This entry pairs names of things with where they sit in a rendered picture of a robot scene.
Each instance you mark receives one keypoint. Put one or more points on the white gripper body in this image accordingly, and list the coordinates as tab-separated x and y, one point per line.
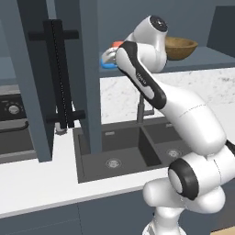
108	55

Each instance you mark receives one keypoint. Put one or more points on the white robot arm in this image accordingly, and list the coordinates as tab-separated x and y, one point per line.
195	122

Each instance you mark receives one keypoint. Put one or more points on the grey-blue cabinet door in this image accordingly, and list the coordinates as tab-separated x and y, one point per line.
30	91
91	76

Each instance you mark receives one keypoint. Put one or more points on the dark grey cabinet door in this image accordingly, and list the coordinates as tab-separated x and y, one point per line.
221	30

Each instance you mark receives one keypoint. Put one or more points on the blue flat object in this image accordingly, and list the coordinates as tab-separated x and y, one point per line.
107	65

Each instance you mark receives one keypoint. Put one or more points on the red object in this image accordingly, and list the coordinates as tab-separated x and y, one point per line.
116	44

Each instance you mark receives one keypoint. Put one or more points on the grey metal tap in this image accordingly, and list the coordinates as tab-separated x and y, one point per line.
140	110

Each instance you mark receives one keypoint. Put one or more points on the wooden bowl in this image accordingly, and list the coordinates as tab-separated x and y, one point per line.
180	48

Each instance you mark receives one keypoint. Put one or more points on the small grey object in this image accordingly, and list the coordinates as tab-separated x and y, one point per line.
61	130

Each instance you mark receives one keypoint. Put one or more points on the dark grey double sink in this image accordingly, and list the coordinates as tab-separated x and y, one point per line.
122	153

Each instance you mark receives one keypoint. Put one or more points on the grey oven knob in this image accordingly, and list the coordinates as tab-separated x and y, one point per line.
13	109

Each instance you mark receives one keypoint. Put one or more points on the black oven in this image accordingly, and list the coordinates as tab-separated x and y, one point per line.
12	140

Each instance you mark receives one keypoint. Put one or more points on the grey-blue base cabinets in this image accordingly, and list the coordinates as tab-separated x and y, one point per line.
76	217

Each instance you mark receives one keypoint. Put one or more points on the light wooden surface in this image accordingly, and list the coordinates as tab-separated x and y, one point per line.
225	232

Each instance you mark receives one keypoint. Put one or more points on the grey-blue open wall cabinet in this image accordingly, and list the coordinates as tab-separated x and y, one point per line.
195	62

